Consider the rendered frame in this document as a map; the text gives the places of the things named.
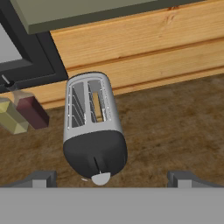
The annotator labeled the grey toaster lever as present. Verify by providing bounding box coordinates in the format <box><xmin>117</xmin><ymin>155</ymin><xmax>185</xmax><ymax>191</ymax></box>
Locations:
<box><xmin>91</xmin><ymin>171</ymin><xmax>112</xmax><ymax>186</ymax></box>

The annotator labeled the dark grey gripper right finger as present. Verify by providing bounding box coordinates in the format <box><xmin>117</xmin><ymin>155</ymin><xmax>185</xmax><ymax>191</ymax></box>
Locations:
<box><xmin>166</xmin><ymin>171</ymin><xmax>224</xmax><ymax>188</ymax></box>

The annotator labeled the black framed window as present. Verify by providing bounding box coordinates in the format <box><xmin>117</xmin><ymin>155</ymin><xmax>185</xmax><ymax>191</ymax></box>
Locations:
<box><xmin>0</xmin><ymin>0</ymin><xmax>69</xmax><ymax>94</ymax></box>

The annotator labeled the bread slice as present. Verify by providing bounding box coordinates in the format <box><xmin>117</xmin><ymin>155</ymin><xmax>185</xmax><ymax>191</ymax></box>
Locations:
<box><xmin>92</xmin><ymin>92</ymin><xmax>104</xmax><ymax>123</ymax></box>

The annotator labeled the silver and black toaster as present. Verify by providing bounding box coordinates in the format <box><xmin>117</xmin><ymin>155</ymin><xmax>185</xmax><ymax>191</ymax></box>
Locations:
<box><xmin>62</xmin><ymin>71</ymin><xmax>129</xmax><ymax>180</ymax></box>

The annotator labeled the dark red bottle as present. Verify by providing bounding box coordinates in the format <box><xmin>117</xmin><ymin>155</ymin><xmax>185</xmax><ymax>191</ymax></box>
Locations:
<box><xmin>1</xmin><ymin>73</ymin><xmax>50</xmax><ymax>130</ymax></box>

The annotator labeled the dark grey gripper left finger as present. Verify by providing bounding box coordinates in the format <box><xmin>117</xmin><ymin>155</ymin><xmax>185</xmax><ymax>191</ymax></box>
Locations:
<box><xmin>0</xmin><ymin>170</ymin><xmax>58</xmax><ymax>188</ymax></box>

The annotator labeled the yellow bottle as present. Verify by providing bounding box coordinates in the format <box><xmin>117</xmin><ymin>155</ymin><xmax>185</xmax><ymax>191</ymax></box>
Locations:
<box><xmin>0</xmin><ymin>97</ymin><xmax>30</xmax><ymax>136</ymax></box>

